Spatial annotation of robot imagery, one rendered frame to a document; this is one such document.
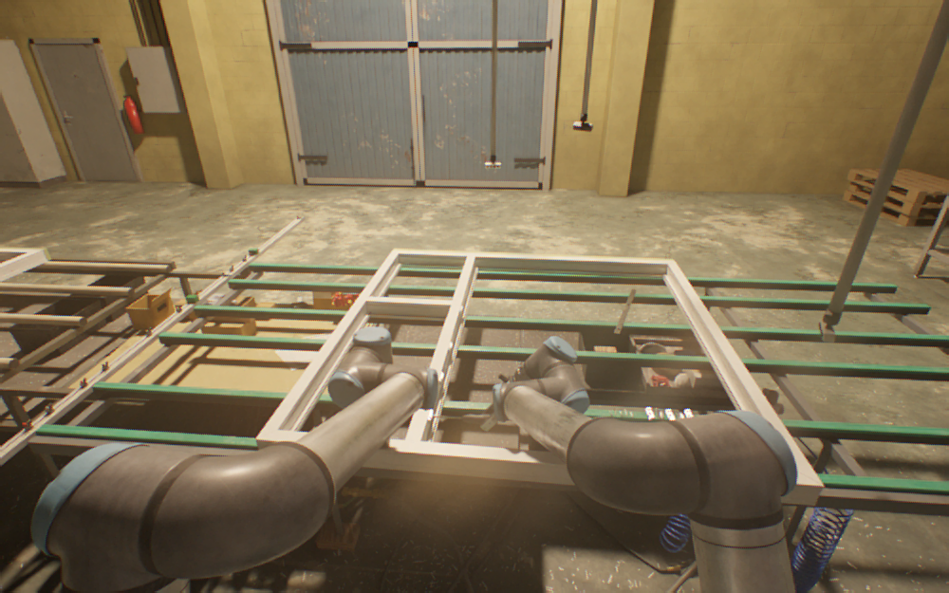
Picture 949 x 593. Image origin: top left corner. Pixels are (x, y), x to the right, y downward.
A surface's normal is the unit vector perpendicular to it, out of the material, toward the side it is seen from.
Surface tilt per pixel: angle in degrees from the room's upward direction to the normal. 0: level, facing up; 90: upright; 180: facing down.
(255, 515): 58
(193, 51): 90
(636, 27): 90
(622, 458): 50
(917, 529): 0
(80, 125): 90
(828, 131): 90
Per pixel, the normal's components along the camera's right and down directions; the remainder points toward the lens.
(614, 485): -0.59, 0.22
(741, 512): -0.29, -0.08
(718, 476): 0.18, -0.05
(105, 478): -0.05, -0.75
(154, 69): -0.09, 0.45
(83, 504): -0.12, -0.37
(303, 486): 0.77, -0.42
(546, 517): 0.00, -0.89
